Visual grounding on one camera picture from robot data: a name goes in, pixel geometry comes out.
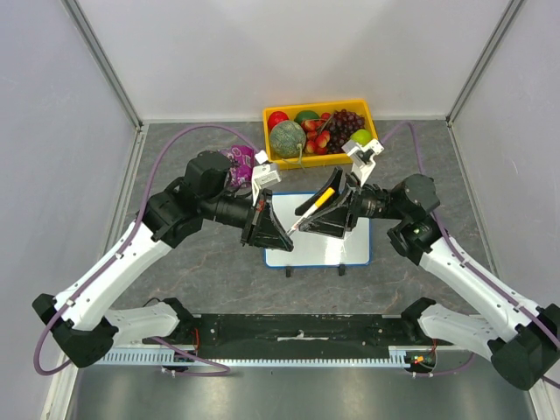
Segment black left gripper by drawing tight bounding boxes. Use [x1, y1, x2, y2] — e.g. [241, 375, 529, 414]
[201, 188, 293, 251]

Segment white marker with yellow cap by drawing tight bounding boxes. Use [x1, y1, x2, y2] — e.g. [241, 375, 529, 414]
[287, 187, 335, 236]

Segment blue framed whiteboard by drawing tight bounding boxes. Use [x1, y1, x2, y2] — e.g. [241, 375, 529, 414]
[263, 192, 373, 269]

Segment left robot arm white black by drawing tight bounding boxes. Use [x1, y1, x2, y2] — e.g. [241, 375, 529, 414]
[32, 151, 294, 368]

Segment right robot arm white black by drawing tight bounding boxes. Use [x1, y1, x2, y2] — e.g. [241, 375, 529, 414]
[295, 168, 559, 390]

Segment yellow plastic fruit bin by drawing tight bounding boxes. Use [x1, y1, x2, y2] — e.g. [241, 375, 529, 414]
[262, 99, 377, 170]

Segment red cherry cluster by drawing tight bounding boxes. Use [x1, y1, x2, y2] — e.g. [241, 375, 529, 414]
[300, 113, 332, 156]

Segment green pear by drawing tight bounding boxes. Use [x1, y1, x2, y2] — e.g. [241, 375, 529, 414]
[350, 129, 373, 146]

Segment purple snack bag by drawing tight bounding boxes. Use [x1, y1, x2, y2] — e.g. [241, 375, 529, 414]
[219, 145, 255, 190]

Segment green netted melon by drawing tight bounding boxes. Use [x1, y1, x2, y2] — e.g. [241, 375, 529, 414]
[269, 121, 306, 159]

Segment purple grape bunch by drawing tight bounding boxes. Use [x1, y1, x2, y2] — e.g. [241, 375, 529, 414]
[325, 109, 365, 154]

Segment dark green round fruit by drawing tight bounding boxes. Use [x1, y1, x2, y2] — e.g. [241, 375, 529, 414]
[294, 109, 319, 125]

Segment red apple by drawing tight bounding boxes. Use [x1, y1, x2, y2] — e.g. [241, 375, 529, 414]
[267, 111, 290, 131]

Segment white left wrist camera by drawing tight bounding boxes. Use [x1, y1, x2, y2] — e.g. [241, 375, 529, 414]
[251, 150, 282, 196]

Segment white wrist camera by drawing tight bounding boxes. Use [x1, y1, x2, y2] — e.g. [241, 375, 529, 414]
[251, 150, 282, 196]
[342, 138, 384, 186]

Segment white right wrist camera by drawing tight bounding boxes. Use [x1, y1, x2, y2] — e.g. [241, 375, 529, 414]
[342, 138, 384, 186]

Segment white slotted cable duct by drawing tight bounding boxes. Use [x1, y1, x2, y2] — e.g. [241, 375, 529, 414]
[97, 344, 431, 368]

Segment right aluminium frame post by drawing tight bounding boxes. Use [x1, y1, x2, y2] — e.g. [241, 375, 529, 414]
[445, 0, 526, 128]

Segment aluminium frame post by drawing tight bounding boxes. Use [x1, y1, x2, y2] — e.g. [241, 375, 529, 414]
[445, 0, 526, 128]
[60, 0, 144, 130]

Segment left aluminium frame post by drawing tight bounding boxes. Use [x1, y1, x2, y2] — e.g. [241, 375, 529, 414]
[60, 0, 144, 130]

